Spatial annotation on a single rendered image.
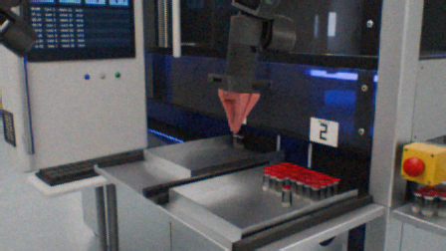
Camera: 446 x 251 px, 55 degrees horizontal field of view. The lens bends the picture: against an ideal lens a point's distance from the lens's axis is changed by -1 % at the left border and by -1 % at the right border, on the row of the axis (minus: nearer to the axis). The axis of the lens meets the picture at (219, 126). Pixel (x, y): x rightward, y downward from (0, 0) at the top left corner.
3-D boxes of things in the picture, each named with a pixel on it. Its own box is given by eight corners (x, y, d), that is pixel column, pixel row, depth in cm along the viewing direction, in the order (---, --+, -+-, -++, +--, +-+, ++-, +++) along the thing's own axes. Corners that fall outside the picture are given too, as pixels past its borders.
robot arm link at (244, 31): (225, 11, 77) (245, 9, 72) (255, 17, 81) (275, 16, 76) (221, 50, 78) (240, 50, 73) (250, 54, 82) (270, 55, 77)
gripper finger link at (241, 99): (266, 134, 79) (272, 84, 78) (235, 134, 75) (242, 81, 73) (242, 128, 84) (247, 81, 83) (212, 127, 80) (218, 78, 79)
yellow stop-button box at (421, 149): (417, 171, 95) (420, 139, 94) (449, 179, 90) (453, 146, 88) (398, 177, 91) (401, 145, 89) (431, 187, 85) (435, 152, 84)
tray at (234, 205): (277, 174, 118) (277, 162, 117) (356, 203, 98) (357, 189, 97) (169, 202, 98) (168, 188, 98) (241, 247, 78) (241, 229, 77)
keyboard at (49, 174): (140, 153, 166) (140, 147, 165) (160, 161, 156) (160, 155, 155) (34, 175, 140) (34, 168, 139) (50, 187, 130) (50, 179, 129)
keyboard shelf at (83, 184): (132, 153, 175) (132, 147, 175) (172, 169, 155) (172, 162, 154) (18, 177, 146) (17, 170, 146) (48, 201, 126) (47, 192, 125)
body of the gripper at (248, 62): (272, 91, 78) (277, 50, 77) (228, 87, 72) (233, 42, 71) (248, 88, 83) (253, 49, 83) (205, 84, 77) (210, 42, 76)
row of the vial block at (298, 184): (268, 182, 111) (268, 165, 110) (322, 204, 97) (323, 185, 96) (261, 184, 110) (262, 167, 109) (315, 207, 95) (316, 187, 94)
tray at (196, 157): (230, 143, 151) (231, 133, 151) (284, 160, 131) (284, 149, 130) (143, 160, 131) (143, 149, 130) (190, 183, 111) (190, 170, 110)
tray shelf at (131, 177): (222, 145, 156) (222, 140, 155) (401, 206, 101) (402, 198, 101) (94, 170, 127) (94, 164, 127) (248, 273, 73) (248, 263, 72)
